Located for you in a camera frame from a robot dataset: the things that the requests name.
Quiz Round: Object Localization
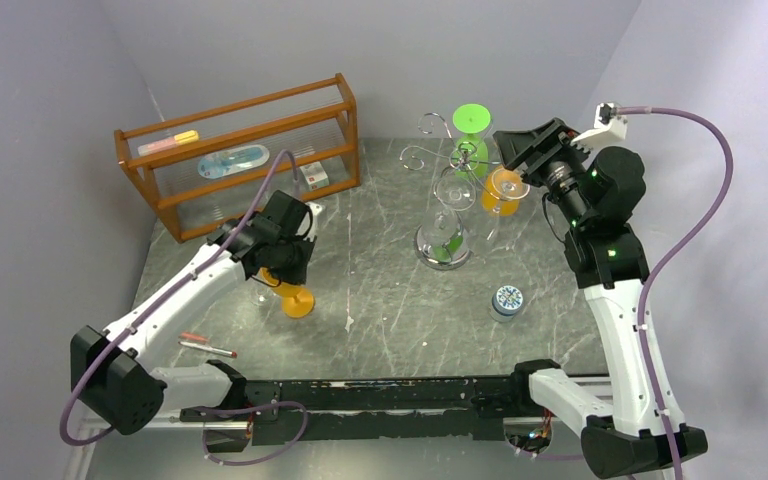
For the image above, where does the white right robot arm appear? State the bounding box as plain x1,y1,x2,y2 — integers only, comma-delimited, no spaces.
493,119,708,479

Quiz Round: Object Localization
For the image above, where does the clear plastic wine glass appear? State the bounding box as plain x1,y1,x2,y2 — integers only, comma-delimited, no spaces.
249,280,272,307
486,165,532,243

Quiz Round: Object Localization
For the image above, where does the yellow pink highlighter pen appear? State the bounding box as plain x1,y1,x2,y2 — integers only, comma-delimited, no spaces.
137,130,200,156

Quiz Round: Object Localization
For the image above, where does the green plastic goblet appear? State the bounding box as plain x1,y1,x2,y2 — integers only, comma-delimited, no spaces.
450,103,493,182

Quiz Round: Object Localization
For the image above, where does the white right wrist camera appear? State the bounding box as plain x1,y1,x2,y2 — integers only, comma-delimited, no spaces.
571,102,628,152

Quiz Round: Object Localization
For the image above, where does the small white box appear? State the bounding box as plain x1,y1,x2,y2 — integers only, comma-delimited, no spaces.
300,161,330,191

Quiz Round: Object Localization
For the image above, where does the orange plastic goblet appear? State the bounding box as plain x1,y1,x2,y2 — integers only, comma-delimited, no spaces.
257,268,315,319
480,165,531,219

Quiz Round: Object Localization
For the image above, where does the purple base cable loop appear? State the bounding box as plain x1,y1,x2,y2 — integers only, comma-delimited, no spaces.
201,400,308,468

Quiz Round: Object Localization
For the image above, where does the red grey marker pen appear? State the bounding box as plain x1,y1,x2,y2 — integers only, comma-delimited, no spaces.
178,340,237,359

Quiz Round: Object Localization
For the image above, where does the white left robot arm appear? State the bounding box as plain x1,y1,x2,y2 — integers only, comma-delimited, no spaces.
70,191,324,435

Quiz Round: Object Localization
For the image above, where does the orange wooden shelf rack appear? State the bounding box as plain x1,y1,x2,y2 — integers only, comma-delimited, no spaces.
113,73,361,243

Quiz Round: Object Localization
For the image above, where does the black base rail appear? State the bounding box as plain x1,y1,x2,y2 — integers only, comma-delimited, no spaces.
176,375,544,446

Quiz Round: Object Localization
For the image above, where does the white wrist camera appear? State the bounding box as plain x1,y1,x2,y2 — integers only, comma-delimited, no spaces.
571,102,628,152
302,202,324,241

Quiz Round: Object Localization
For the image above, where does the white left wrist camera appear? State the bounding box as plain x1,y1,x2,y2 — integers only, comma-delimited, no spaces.
302,202,324,241

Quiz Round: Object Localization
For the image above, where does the small blue-lidded jar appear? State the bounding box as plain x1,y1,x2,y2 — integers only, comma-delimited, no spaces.
490,285,524,323

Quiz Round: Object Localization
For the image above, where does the chrome wine glass rack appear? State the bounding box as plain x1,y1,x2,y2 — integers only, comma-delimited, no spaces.
413,103,530,271

